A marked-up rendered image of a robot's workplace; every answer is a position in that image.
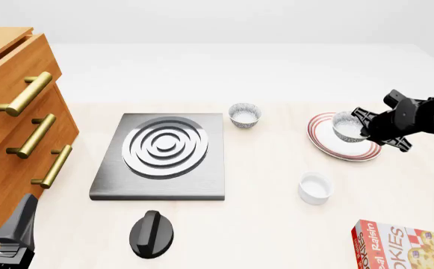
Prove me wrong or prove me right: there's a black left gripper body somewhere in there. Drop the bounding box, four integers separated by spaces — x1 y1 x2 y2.
0 242 36 269

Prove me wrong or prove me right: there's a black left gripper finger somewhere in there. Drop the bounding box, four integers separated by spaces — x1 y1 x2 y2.
0 193 39 251

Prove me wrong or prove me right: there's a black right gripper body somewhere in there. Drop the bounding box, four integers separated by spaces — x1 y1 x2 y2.
352 106 414 152

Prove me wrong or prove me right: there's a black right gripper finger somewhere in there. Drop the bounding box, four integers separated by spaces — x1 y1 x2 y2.
359 119 375 135
365 131 386 146

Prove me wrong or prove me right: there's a patterned bowl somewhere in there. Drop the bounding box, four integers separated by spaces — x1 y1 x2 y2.
332 111 369 143
228 102 262 130

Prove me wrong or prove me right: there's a white plate with red rings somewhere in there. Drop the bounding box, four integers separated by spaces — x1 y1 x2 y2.
306 111 382 163

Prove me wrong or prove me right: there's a red cookies box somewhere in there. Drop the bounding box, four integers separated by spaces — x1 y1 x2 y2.
350 219 434 269

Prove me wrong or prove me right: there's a flat stove plate with rings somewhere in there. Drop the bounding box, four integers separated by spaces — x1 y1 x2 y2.
89 112 226 202

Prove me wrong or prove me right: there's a wooden drawer, smallest front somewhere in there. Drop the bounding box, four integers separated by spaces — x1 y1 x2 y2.
0 105 80 249

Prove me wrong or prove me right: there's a wooden drawer, medium front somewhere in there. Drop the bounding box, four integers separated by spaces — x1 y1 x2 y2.
0 74 72 222

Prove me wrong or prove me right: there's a white ramekin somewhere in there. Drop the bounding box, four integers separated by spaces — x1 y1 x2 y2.
297 170 335 206

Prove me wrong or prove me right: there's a round black stove knob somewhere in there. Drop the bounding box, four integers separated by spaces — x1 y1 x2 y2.
128 210 175 260

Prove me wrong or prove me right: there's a wooden cabinet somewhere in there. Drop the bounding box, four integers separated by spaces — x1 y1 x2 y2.
0 27 80 249

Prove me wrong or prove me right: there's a brass drawer handle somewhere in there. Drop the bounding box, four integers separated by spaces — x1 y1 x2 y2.
0 71 53 118
6 113 57 160
31 143 73 189

